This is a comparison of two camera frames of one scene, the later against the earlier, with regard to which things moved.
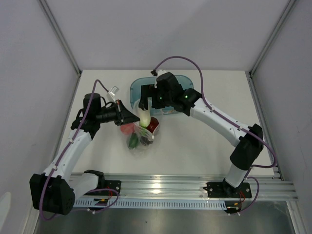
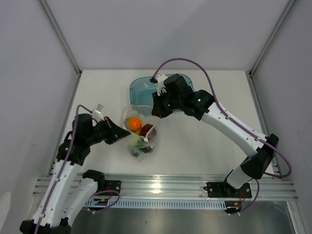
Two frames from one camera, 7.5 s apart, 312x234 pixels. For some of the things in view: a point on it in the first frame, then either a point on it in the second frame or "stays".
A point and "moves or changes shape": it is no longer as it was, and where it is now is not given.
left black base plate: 115,185 stays
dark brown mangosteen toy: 145,141 to 146,149
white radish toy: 145,118 to 134,140
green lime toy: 133,141 to 136,154
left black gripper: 123,116 to 115,133
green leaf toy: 144,132 to 141,144
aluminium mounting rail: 140,186 stays
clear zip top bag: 142,131 moves or changes shape
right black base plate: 224,190 stays
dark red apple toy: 153,124 to 148,131
